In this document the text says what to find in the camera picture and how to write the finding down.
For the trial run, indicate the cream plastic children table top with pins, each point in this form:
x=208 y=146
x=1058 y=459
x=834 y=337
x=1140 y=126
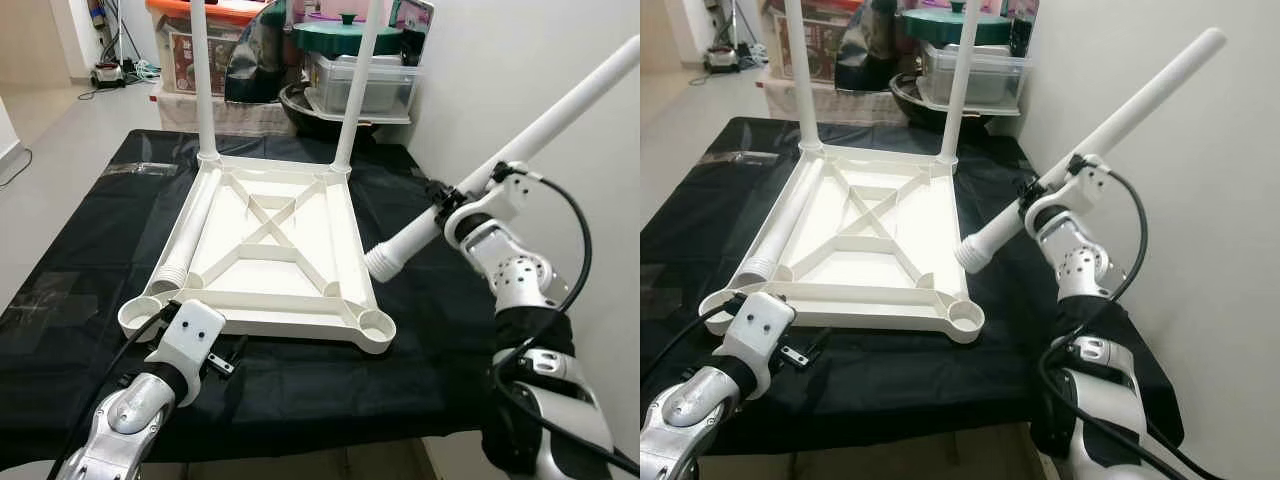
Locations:
x=270 y=270
x=860 y=260

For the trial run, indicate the black tablecloth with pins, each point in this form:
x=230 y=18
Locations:
x=900 y=395
x=330 y=400

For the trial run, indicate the clear plastic container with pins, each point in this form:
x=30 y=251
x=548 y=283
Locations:
x=995 y=75
x=390 y=85

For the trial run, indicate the black wok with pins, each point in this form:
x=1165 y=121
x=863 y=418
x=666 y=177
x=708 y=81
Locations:
x=905 y=100
x=300 y=110

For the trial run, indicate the clear tape cross patch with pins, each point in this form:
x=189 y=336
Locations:
x=45 y=300

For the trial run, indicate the green pot lid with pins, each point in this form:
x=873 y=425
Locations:
x=930 y=25
x=330 y=38

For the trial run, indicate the beige patterned cloth cover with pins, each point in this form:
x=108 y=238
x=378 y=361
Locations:
x=240 y=115
x=850 y=105

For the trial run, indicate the clear tape strip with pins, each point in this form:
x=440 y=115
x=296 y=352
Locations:
x=745 y=157
x=140 y=170

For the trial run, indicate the black plastic bag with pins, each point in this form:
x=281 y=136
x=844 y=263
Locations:
x=865 y=55
x=255 y=65

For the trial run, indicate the pink storage box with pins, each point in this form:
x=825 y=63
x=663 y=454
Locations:
x=325 y=8

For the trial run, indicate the orange lid storage box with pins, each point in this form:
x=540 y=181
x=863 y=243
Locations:
x=170 y=55
x=835 y=50

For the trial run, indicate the small floor appliance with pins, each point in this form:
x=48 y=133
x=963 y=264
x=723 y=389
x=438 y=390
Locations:
x=107 y=75
x=722 y=60

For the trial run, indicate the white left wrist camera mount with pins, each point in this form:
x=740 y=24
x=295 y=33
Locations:
x=755 y=335
x=190 y=335

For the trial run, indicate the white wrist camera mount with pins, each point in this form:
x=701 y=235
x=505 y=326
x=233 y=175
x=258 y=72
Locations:
x=755 y=335
x=505 y=190
x=190 y=335
x=1085 y=185

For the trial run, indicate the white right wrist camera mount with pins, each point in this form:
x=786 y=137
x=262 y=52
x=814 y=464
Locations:
x=505 y=190
x=1085 y=185

